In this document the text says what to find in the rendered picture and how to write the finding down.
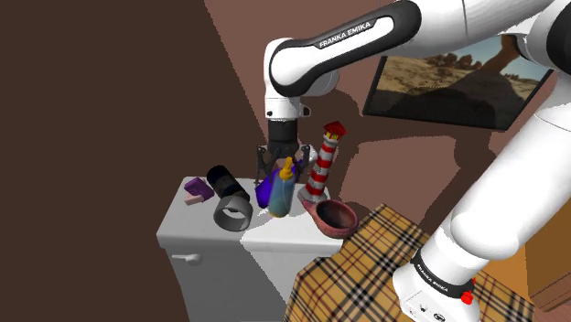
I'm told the white toilet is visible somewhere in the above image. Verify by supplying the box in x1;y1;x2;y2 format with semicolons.
156;176;345;322

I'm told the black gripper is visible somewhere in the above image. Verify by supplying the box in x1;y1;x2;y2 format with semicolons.
254;118;312;187

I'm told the dark red bowl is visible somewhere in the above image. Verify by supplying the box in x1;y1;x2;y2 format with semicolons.
301;199;360;239

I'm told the black grey cylinder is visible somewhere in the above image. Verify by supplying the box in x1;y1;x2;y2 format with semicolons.
206;165;254;232

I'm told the blue bottle with yellow cap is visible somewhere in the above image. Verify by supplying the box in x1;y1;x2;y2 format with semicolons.
267;156;296;219

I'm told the red white lighthouse figure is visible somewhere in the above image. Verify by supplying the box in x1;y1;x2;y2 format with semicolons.
296;121;348;204

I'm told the purple vase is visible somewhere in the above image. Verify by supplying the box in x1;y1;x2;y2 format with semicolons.
254;158;305;209

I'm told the landscape wall picture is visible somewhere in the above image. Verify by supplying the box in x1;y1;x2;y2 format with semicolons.
361;34;555;132

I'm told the purple pink soap block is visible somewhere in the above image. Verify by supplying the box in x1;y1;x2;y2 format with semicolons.
183;176;216;207

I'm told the plaid patterned robot stand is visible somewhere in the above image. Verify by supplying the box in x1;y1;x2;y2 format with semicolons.
282;203;536;322

